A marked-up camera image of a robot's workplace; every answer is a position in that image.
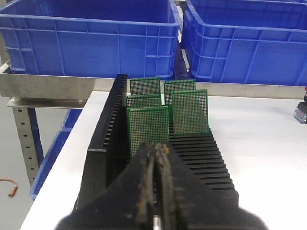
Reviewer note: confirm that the blue plastic bin centre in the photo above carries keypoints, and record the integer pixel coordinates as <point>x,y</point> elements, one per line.
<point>246,41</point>

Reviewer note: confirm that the green perforated circuit board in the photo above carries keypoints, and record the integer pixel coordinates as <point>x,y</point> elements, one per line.
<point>177,85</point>
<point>147,124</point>
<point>144,86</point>
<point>145,100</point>
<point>190,112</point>

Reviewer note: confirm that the blue bin under table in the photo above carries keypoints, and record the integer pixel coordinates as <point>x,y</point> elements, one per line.
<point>55,148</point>

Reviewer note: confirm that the blue plastic bin left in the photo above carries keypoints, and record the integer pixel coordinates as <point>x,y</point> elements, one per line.
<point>91,38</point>

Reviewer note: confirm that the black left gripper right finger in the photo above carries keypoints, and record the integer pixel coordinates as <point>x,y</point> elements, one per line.
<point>188,204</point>

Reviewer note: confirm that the blue plastic bin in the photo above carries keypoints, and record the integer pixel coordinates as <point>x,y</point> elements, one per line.
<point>246,41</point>
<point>91,38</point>

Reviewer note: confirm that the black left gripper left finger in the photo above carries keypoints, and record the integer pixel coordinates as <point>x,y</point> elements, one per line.
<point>127,204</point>

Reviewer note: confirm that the perforated metal table leg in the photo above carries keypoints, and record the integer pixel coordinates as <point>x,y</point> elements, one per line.
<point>29,137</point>

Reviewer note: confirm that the red emergency stop button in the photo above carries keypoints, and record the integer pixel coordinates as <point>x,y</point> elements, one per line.
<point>300,113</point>

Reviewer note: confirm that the black slotted board rack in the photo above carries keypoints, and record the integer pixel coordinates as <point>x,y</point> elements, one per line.
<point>108,153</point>

